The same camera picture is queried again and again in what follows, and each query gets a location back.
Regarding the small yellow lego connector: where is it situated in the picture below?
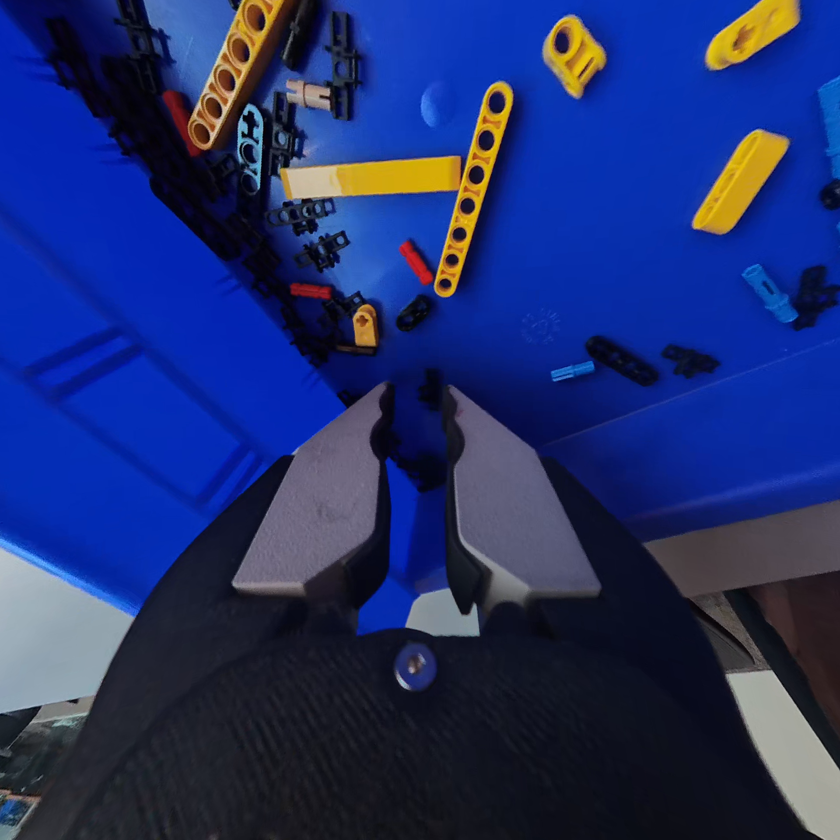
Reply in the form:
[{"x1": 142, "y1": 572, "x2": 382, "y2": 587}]
[{"x1": 541, "y1": 15, "x2": 606, "y2": 100}]

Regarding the long blue lego pin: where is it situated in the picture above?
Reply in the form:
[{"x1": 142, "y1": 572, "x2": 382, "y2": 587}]
[{"x1": 816, "y1": 77, "x2": 840, "y2": 182}]

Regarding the yellow curved lego panel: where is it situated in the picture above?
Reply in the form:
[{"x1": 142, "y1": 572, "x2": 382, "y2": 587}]
[{"x1": 692, "y1": 129, "x2": 791, "y2": 236}]

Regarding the black lego cross connector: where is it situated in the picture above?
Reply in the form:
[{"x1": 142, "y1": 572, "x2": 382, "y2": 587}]
[{"x1": 792, "y1": 265, "x2": 840, "y2": 331}]

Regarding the narrow yellow lego tile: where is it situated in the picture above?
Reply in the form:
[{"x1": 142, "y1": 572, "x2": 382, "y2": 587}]
[{"x1": 280, "y1": 155, "x2": 463, "y2": 200}]

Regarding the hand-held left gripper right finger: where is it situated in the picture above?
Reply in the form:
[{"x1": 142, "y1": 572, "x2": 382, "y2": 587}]
[{"x1": 441, "y1": 385, "x2": 602, "y2": 622}]

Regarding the black thin lego liftarm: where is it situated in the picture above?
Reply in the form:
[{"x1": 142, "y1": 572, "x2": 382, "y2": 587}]
[{"x1": 584, "y1": 335, "x2": 660, "y2": 387}]

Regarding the black lego link piece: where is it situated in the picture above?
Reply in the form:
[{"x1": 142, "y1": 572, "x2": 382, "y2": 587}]
[{"x1": 661, "y1": 343, "x2": 720, "y2": 379}]

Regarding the orange seven-hole lego beam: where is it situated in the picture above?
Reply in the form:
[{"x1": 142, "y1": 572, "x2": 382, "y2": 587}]
[{"x1": 188, "y1": 0, "x2": 294, "y2": 151}]

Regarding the tan lego pin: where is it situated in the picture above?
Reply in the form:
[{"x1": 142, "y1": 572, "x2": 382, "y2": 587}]
[{"x1": 285, "y1": 78, "x2": 333, "y2": 108}]

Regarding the blue plastic bin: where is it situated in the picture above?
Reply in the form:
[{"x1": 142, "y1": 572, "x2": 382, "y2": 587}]
[{"x1": 0, "y1": 0, "x2": 840, "y2": 636}]

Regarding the yellow thin seven-hole liftarm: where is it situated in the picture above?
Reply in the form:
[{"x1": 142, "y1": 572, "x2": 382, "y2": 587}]
[{"x1": 434, "y1": 80, "x2": 515, "y2": 298}]

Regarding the small black lego connector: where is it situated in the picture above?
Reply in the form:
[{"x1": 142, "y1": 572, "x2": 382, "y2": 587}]
[{"x1": 395, "y1": 294, "x2": 434, "y2": 332}]

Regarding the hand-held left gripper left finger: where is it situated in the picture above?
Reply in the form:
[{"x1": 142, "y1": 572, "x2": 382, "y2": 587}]
[{"x1": 231, "y1": 381, "x2": 396, "y2": 610}]

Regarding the short yellow thin liftarm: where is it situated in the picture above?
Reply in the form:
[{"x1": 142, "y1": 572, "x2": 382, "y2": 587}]
[{"x1": 705, "y1": 0, "x2": 802, "y2": 71}]

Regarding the light blue thin liftarm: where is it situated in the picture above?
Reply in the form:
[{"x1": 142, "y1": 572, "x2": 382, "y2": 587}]
[{"x1": 235, "y1": 103, "x2": 267, "y2": 197}]

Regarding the red lego cylinder piece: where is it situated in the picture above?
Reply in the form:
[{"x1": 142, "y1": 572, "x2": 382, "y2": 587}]
[{"x1": 161, "y1": 90, "x2": 203, "y2": 158}]

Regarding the pile of black track pieces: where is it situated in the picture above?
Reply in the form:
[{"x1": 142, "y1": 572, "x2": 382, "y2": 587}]
[{"x1": 45, "y1": 0, "x2": 448, "y2": 494}]

